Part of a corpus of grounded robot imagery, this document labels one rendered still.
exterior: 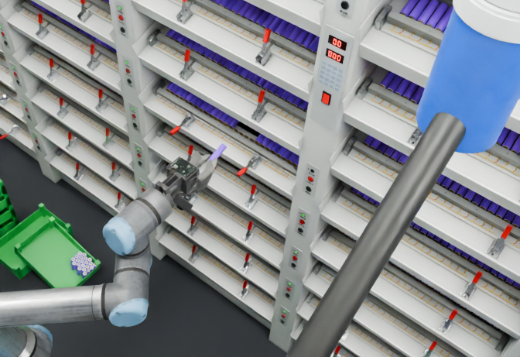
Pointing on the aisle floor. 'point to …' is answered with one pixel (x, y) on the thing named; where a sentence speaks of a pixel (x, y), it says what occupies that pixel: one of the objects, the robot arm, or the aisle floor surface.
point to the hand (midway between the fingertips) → (210, 161)
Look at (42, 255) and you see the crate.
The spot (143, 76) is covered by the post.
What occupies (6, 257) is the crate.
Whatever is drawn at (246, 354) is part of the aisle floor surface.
